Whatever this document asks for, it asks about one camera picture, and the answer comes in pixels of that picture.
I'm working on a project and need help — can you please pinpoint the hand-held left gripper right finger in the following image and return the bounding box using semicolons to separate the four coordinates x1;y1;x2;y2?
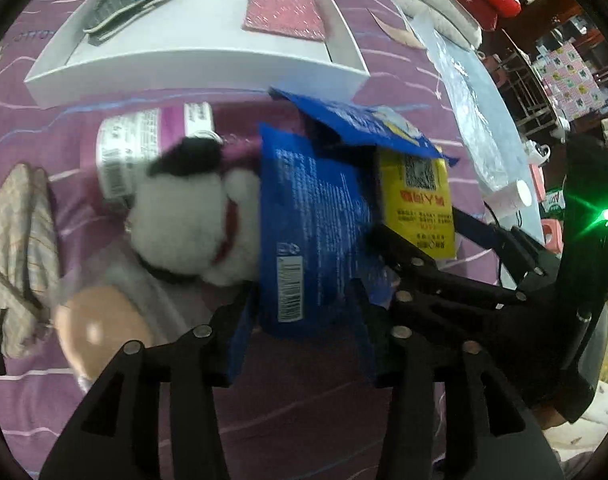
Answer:
348;279;565;480

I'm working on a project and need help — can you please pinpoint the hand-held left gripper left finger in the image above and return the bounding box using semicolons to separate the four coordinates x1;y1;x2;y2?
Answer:
39;287;259;480

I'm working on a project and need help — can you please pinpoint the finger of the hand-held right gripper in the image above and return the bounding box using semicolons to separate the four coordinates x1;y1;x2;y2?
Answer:
453;207;560;291
365;225;532;331

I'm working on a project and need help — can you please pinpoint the yellow packet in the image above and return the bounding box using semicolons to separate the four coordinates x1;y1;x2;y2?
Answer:
376;147;458;261

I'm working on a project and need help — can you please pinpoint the large blue packet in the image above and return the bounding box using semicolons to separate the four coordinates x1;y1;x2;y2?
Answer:
258;122;399;338

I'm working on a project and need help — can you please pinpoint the blue cartoon print packet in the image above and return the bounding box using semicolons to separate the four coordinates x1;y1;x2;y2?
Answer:
269;87;459;166

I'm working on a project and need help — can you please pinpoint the beige checked pouch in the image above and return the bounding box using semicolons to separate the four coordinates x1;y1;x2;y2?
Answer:
0;162;60;376

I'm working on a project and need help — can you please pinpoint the white rectangular tray box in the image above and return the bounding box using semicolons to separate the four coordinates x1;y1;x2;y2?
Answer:
24;0;369;109

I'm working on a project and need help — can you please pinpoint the white round jar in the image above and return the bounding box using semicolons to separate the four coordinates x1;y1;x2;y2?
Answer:
501;179;533;212

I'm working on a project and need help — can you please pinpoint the black and white plush toy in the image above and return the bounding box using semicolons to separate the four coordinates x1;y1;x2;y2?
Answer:
126;137;265;286

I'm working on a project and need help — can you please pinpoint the clear plastic cover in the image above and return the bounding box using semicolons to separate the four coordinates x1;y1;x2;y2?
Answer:
404;7;539;221

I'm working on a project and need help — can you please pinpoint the peach puff in clear bag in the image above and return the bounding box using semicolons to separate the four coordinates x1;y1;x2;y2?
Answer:
54;245;185;393

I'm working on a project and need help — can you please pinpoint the colourful patterned cloth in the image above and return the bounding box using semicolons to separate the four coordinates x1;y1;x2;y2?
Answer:
540;42;608;122

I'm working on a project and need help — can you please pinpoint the purple white labelled bottle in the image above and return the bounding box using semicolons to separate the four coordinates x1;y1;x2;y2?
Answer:
95;101;215;201

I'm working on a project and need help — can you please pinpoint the beige paper piece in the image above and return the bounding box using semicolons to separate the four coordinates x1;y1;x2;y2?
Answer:
371;10;427;50

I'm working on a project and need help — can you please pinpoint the pink patterned square cloth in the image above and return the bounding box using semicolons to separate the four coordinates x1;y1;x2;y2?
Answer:
242;0;329;43

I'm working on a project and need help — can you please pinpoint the grey knitted pouch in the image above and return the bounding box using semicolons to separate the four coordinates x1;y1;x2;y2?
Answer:
82;0;193;47

